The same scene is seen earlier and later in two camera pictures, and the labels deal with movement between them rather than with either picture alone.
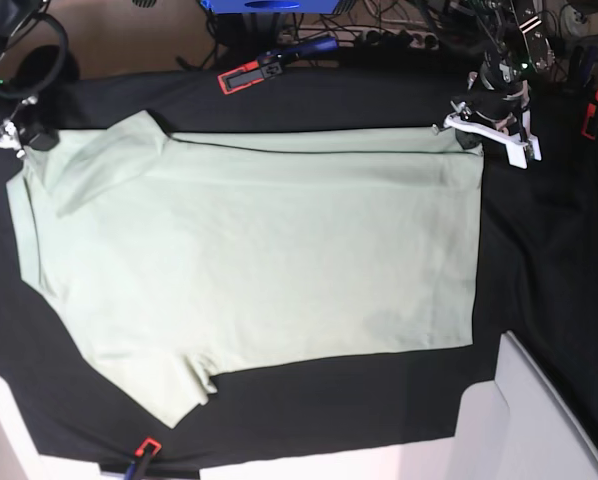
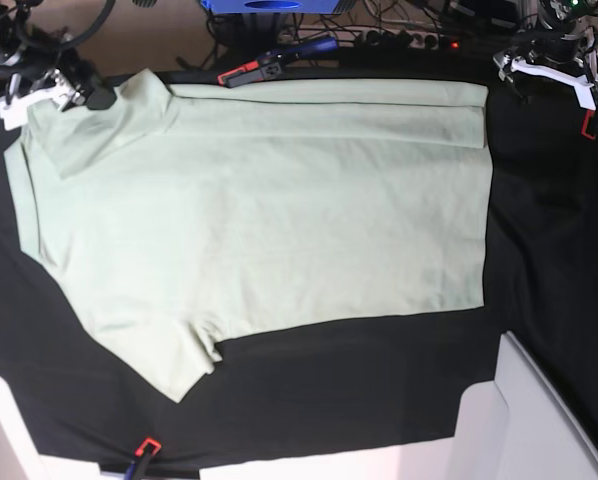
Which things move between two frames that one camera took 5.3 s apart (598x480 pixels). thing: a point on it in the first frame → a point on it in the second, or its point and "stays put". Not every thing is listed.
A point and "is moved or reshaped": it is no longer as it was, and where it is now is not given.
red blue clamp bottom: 137,469 stays put
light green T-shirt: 174,258 is moved or reshaped
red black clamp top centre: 270,64 stays put
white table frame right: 511,428 stays put
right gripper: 39,136 → 51,85
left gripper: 502,117 → 581,70
